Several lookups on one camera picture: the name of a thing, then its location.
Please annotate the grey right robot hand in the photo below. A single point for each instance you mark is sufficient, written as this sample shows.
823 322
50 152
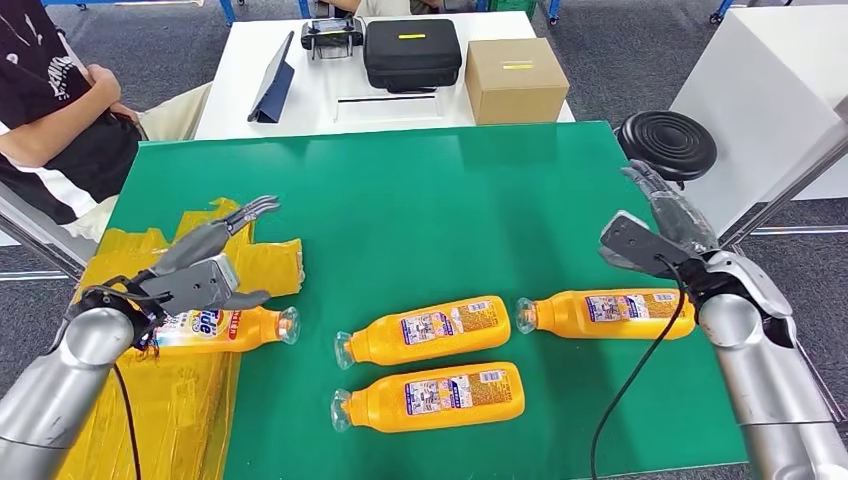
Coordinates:
682 222

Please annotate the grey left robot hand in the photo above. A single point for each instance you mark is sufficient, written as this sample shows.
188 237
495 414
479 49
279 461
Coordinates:
195 245

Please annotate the person's hand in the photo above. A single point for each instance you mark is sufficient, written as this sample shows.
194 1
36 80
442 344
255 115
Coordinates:
104 83

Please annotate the orange detergent bottle clear cap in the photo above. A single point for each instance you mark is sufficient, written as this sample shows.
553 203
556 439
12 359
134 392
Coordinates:
563 314
378 404
258 328
378 341

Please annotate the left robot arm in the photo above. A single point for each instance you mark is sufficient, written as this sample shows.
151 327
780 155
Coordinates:
60 391

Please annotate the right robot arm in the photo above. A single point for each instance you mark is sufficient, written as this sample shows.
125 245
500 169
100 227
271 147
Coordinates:
762 371

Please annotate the person's forearm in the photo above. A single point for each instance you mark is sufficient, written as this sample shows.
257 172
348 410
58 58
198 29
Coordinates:
53 126

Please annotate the clear plastic film wrap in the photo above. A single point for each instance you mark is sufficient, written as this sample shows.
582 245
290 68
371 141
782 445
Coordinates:
682 222

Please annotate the person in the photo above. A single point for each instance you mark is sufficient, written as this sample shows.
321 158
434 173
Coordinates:
99 159
384 6

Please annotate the black round stool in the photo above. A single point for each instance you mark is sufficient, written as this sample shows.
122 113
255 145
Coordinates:
667 139

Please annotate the white cabinet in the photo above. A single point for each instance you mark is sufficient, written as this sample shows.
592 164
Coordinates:
748 112

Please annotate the blue metal leg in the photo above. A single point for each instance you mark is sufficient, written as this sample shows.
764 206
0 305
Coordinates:
227 12
304 8
721 10
552 10

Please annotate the yellow taped plastic sheet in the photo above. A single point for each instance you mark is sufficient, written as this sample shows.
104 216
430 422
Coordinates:
185 411

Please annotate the blue folio tablet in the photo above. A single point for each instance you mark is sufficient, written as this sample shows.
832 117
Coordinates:
276 83

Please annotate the white table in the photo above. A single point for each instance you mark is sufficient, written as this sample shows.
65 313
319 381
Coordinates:
311 86

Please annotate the cardboard box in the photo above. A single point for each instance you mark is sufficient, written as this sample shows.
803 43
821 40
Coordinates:
515 93

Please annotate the black remote controller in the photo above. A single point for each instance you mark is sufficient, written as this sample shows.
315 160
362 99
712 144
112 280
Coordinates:
332 30

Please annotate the green plastic crate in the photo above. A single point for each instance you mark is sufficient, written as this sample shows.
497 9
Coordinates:
510 6

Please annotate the black carrying case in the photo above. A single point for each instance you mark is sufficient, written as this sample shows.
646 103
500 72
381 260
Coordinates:
412 60

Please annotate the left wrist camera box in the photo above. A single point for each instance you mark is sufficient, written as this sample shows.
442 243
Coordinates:
192 285

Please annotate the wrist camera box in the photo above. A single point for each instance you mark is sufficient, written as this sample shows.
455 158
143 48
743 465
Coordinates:
192 285
639 242

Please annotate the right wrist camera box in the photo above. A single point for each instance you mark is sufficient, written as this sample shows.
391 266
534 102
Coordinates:
639 242

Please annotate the silver metal frame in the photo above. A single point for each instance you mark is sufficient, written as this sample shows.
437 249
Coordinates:
782 197
40 238

